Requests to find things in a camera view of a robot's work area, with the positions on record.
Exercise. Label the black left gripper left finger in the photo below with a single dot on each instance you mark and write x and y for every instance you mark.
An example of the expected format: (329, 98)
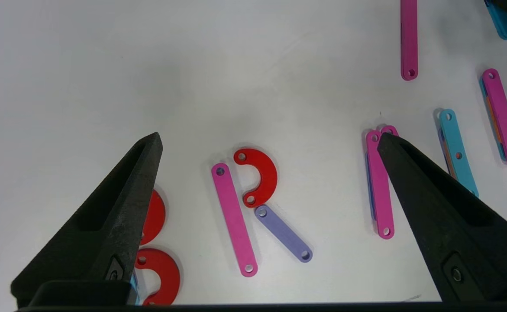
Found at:
(101, 234)

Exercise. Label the blue bar with orange underside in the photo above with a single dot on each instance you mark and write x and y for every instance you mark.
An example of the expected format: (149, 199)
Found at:
(454, 143)

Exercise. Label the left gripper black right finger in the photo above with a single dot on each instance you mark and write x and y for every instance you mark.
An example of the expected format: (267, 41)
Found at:
(465, 242)

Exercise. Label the pink bar with holes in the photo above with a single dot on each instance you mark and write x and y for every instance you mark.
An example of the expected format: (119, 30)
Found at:
(409, 39)
(390, 129)
(502, 117)
(234, 216)
(379, 186)

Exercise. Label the short blue bar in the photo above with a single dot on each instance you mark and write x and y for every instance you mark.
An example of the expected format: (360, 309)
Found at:
(502, 21)

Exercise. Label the short purple bar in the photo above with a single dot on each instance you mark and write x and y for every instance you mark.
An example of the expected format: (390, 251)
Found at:
(283, 234)

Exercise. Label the long blue flat bar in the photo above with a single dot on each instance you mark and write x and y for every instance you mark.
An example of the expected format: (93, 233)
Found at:
(134, 290)

